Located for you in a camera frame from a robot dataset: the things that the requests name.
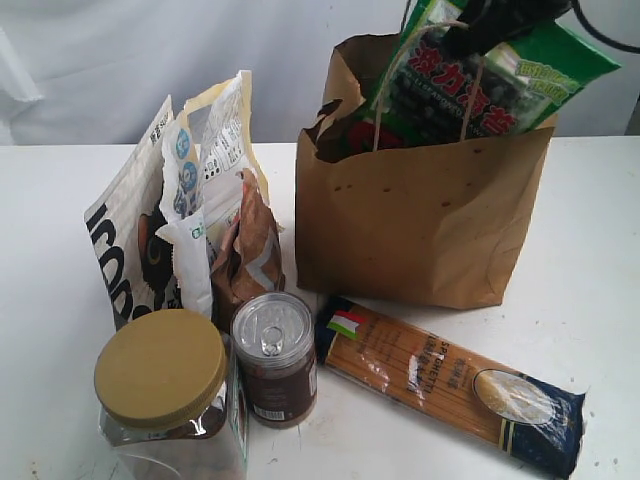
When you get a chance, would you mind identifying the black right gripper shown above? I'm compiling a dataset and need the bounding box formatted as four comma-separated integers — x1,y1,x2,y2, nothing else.
444,0,570,56

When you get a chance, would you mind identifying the green seaweed snack package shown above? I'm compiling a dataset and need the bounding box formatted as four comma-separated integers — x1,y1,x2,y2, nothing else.
349,0,623,154

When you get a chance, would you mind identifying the brown paper shopping bag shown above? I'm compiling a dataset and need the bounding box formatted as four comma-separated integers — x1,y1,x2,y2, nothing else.
295,34,554,310

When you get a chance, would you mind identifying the brown crumpled snack bag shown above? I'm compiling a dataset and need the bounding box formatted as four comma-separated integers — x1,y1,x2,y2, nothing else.
211,169,286,334

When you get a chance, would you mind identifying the white cat food bag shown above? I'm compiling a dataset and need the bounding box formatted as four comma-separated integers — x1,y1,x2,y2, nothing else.
84,97,181,329

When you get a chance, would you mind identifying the cream printed food pouch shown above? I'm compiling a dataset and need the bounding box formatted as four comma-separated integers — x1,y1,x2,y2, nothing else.
182,70,270,260

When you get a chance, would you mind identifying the white blue-dotted snack packet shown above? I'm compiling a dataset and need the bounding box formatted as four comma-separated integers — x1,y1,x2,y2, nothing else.
157,120,213,319

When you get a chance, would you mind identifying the brown can silver lid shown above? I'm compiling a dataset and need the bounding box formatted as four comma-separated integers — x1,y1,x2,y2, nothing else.
231,292,317,429

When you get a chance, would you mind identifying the blue spaghetti package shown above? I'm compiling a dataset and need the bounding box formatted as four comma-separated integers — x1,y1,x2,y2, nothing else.
315,296,585,479

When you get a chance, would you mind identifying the white backdrop curtain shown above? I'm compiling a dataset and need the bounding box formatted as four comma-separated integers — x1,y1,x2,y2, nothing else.
0,0,640,147

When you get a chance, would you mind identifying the clear jar gold lid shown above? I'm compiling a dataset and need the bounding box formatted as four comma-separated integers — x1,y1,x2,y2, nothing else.
94,309,248,479

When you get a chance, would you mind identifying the black cable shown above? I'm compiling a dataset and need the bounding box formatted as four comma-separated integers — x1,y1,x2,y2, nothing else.
571,0,640,52

